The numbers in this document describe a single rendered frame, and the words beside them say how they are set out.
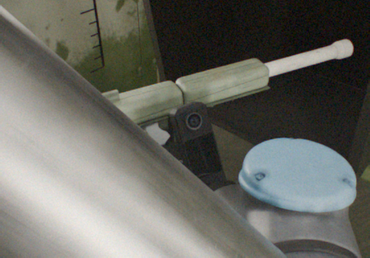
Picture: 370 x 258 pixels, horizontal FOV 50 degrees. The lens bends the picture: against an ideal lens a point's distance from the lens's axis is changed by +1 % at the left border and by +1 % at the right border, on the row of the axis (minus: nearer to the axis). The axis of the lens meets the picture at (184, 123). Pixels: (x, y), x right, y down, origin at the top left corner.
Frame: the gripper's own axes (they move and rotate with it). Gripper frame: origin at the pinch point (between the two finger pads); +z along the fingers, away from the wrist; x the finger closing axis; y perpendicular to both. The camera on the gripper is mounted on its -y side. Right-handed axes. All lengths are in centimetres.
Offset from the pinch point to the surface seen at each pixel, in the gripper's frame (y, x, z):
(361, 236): 79, 66, 3
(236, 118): 34, 32, 29
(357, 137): 17.4, 39.6, -6.1
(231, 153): 78, 48, 58
